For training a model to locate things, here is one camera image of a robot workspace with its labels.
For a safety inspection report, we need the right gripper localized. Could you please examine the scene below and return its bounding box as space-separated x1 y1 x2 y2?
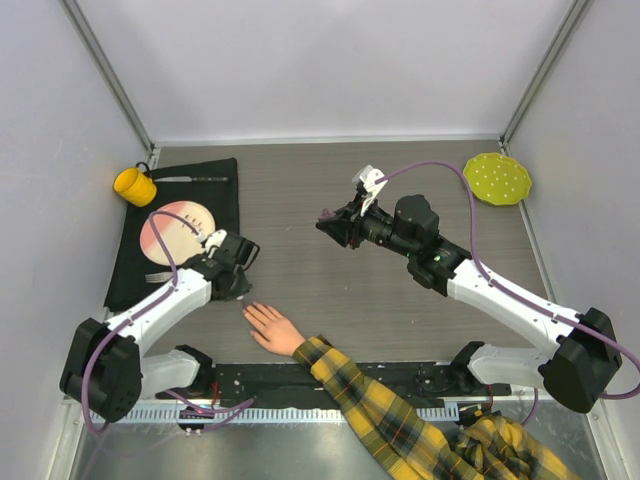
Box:
318 192 417 259

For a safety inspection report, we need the purple nail polish bottle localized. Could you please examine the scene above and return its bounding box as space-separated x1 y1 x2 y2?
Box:
318 209 335 221

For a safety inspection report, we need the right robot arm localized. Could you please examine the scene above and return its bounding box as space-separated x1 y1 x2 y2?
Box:
316 195 622 413

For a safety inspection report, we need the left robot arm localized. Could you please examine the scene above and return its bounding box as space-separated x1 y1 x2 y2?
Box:
60 230 260 426

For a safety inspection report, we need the yellow plaid sleeve forearm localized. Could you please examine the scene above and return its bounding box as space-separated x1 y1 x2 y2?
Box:
293 336 578 480

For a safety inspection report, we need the mannequin hand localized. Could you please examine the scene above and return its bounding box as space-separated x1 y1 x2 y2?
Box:
243 302 305 357

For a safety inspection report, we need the pink cream plate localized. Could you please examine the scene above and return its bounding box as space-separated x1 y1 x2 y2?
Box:
139 201 216 267

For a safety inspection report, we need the silver fork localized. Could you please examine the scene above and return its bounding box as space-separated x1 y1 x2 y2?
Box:
144 271 173 284

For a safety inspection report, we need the black cloth mat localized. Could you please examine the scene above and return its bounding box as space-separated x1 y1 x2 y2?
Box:
104 158 240 312

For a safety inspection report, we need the yellow mug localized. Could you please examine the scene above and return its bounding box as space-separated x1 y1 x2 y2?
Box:
113 162 157 207

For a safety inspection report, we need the green dotted plate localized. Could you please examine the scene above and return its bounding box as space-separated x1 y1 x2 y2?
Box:
463 153 532 206

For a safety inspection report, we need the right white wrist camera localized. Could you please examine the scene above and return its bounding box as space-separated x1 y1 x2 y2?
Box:
352 165 387 217

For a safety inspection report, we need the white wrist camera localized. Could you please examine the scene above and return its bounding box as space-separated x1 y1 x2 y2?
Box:
196 229 229 258
352 165 387 217

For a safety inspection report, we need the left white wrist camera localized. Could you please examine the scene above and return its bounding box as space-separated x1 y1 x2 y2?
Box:
196 229 229 258

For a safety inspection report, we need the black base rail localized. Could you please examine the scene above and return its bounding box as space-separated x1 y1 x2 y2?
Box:
209 362 514 409

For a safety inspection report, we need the black handled knife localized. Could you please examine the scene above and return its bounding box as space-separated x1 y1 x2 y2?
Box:
154 176 229 183

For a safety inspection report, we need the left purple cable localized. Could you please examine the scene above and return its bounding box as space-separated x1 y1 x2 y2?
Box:
80 209 206 436

